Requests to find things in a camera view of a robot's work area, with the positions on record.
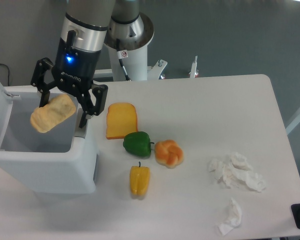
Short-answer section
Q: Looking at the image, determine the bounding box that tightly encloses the yellow bell pepper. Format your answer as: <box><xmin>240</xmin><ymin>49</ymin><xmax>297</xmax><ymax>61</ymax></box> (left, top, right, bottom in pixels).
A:
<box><xmin>129</xmin><ymin>161</ymin><xmax>151</xmax><ymax>197</ymax></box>

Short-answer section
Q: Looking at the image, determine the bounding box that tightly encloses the orange toast slice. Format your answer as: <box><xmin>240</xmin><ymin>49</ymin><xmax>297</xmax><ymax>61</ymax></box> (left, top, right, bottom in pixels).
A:
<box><xmin>106</xmin><ymin>102</ymin><xmax>138</xmax><ymax>140</ymax></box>

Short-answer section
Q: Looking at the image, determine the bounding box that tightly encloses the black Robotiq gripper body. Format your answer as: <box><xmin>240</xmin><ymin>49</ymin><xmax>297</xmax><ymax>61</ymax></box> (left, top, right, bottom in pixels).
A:
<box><xmin>51</xmin><ymin>13</ymin><xmax>108</xmax><ymax>101</ymax></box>

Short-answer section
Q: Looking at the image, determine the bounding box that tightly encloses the pale square bread roll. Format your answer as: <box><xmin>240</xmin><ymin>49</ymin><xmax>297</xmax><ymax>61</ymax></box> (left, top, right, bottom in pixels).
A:
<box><xmin>30</xmin><ymin>94</ymin><xmax>77</xmax><ymax>133</ymax></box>

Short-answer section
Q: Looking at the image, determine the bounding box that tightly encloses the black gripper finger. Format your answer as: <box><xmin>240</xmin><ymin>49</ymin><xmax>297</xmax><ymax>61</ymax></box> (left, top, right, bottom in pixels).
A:
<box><xmin>77</xmin><ymin>84</ymin><xmax>108</xmax><ymax>128</ymax></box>
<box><xmin>30</xmin><ymin>57</ymin><xmax>56</xmax><ymax>108</ymax></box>

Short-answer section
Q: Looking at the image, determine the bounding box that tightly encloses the green bell pepper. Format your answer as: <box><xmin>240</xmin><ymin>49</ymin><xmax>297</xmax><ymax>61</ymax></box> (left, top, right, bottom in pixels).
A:
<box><xmin>123</xmin><ymin>131</ymin><xmax>152</xmax><ymax>158</ymax></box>

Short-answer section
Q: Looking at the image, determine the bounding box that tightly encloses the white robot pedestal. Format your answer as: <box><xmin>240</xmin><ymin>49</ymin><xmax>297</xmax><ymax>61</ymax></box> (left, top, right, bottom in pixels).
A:
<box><xmin>93</xmin><ymin>12</ymin><xmax>168</xmax><ymax>82</ymax></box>

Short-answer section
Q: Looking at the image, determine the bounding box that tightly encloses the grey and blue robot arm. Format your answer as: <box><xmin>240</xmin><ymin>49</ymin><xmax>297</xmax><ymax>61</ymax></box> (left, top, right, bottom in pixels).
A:
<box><xmin>30</xmin><ymin>0</ymin><xmax>140</xmax><ymax>128</ymax></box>

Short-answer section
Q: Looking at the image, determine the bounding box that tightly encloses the large crumpled white tissue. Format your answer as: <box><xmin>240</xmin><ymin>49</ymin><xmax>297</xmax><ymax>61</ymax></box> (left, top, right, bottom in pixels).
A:
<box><xmin>207</xmin><ymin>152</ymin><xmax>267</xmax><ymax>193</ymax></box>

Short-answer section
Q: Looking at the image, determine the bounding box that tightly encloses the braided round bread roll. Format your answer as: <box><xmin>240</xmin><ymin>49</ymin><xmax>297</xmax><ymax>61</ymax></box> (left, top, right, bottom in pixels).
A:
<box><xmin>154</xmin><ymin>139</ymin><xmax>184</xmax><ymax>169</ymax></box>

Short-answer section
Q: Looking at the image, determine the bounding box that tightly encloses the white trash can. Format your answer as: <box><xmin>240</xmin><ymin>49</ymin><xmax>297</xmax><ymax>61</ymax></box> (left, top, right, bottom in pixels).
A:
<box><xmin>0</xmin><ymin>83</ymin><xmax>99</xmax><ymax>194</ymax></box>

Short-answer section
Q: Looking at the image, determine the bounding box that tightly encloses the black cable on floor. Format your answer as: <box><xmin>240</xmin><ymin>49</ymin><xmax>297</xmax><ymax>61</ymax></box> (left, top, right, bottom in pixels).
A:
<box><xmin>0</xmin><ymin>63</ymin><xmax>14</xmax><ymax>87</ymax></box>

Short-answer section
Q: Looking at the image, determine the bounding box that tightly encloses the small crumpled white tissue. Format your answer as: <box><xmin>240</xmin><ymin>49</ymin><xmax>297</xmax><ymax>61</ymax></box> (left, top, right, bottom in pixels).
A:
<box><xmin>217</xmin><ymin>197</ymin><xmax>243</xmax><ymax>236</ymax></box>

